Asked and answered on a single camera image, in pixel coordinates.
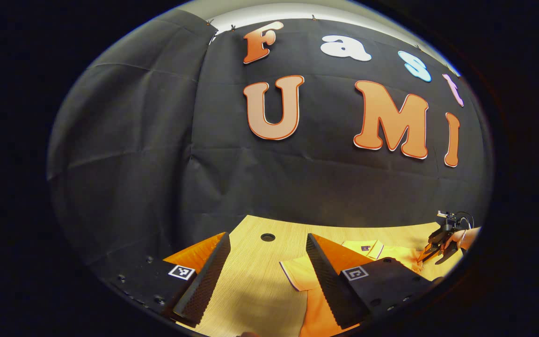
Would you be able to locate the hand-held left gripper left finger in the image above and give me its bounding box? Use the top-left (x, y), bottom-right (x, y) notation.
top-left (106, 232), bottom-right (231, 328)

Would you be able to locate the orange T-shirt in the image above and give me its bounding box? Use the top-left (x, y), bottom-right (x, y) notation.
top-left (280, 240), bottom-right (462, 337)

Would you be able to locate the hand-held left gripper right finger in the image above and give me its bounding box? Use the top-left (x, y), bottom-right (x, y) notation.
top-left (306, 233), bottom-right (443, 330)

